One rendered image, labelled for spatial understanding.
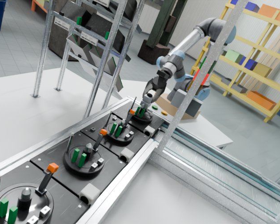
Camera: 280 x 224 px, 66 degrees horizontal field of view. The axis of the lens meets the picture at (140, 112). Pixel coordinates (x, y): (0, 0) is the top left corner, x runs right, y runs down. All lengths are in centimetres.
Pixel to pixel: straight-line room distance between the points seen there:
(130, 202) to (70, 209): 28
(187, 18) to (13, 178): 1100
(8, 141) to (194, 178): 79
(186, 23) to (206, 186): 1054
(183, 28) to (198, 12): 97
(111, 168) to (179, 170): 37
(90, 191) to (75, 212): 7
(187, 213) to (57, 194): 54
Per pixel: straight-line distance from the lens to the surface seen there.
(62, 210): 66
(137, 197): 91
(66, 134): 89
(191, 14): 1131
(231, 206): 111
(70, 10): 113
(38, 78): 122
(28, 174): 72
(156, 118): 124
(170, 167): 105
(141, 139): 100
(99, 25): 104
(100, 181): 75
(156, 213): 91
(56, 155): 79
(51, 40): 456
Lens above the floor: 151
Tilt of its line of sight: 26 degrees down
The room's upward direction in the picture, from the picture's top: 25 degrees clockwise
